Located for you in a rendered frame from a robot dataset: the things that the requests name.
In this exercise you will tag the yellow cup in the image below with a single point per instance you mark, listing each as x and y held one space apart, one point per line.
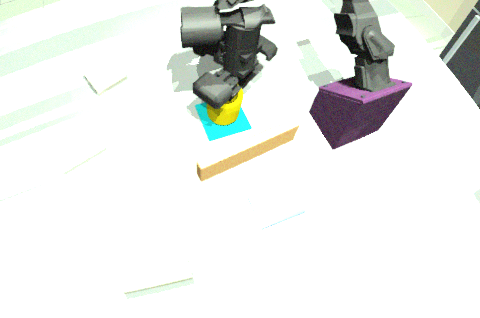
228 113

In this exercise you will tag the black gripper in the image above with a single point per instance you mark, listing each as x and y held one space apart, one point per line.
239 67

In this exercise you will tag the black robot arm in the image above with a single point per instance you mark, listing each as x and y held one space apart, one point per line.
357 25

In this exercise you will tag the cream long flat bar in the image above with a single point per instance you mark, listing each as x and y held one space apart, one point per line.
245 150

